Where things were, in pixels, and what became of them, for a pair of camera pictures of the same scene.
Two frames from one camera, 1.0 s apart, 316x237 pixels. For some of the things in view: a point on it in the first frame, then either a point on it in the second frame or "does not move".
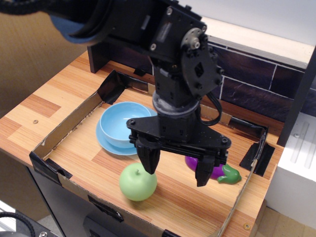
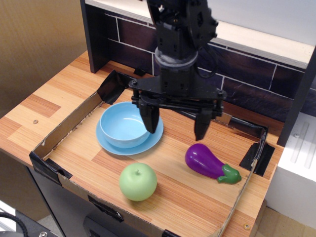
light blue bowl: [113, 123] does not move
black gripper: [176, 127] → [176, 87]
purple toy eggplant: [222, 173] does not move
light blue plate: [112, 148] does not move
